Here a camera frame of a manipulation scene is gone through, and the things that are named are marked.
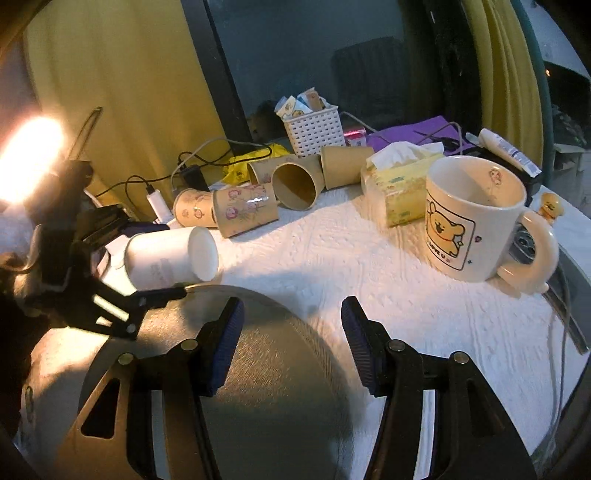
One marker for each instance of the brown paper cup open mouth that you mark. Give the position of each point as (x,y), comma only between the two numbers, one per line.
(297,184)

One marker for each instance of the brown floral paper cup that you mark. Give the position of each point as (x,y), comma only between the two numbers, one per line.
(240,209)

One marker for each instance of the brown paper cup far right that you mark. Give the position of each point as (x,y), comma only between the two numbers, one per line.
(342,165)

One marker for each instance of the white paper cup green print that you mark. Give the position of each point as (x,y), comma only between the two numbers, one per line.
(163,259)

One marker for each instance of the white textured tablecloth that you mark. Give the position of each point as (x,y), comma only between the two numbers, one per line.
(309,261)

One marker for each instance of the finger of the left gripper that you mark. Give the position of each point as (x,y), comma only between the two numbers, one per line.
(138,299)

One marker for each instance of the yellow tissue pack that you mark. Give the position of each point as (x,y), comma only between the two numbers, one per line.
(394,181)

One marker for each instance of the white desk lamp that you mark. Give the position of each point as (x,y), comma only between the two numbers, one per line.
(28,156)

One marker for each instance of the pink small box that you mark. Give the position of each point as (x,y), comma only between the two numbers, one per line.
(356,137)

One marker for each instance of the brown paper cup behind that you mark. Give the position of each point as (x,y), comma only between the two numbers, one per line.
(261,171)

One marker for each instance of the yellow curtain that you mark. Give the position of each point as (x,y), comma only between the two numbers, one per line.
(136,61)

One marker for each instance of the round grey placemat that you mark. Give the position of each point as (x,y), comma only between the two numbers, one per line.
(282,412)

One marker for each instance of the brown paper cup far left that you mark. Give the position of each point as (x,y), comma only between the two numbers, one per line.
(194,208)

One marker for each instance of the purple cloth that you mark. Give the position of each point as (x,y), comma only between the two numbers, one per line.
(432,130)

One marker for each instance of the white bear ceramic mug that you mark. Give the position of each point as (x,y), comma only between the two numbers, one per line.
(472,211)

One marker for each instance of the white cream tube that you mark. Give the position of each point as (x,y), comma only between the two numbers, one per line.
(508,152)

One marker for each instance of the black power adapter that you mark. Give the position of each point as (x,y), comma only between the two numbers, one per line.
(192,177)

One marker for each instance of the small yellow duck figure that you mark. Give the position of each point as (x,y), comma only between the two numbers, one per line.
(551,207)

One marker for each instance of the white plastic basket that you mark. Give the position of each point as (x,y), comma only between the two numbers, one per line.
(310,132)

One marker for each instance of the white charger plug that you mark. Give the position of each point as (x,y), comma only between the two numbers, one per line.
(158,205)

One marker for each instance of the yellow plastic bag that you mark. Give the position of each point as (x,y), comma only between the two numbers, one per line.
(235,172)

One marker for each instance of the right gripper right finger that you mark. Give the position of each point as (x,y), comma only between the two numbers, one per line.
(474,437)

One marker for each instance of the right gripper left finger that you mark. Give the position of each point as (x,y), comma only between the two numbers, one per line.
(111,437)

